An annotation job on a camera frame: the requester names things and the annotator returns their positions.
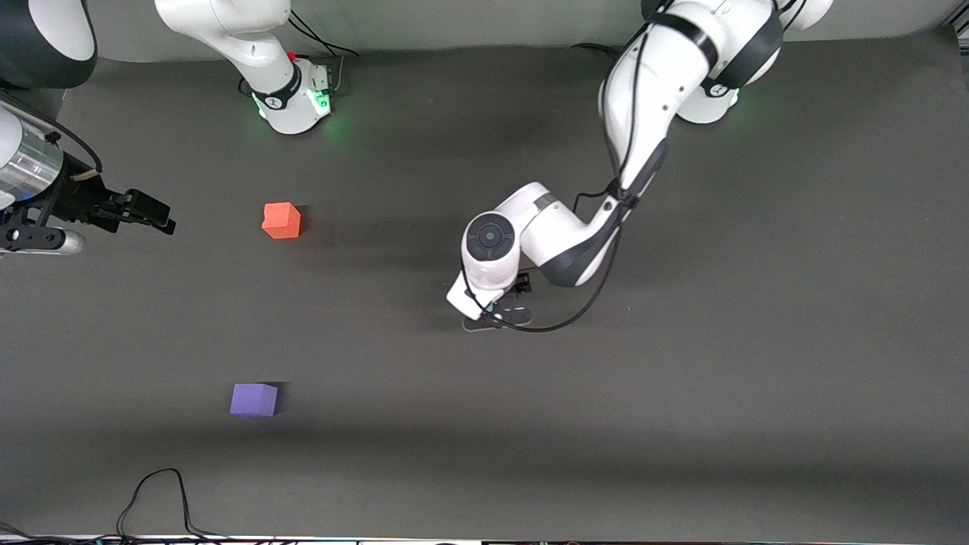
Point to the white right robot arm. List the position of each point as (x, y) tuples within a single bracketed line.
[(257, 45)]

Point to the orange foam block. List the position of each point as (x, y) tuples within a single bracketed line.
[(280, 221)]

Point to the purple foam block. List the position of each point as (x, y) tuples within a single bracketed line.
[(253, 400)]

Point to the dark grey table mat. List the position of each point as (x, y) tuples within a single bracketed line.
[(484, 424)]

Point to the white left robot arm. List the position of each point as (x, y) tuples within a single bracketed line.
[(651, 98)]

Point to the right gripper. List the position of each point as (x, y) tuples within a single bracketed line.
[(79, 198)]

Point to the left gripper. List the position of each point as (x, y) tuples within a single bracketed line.
[(522, 285)]

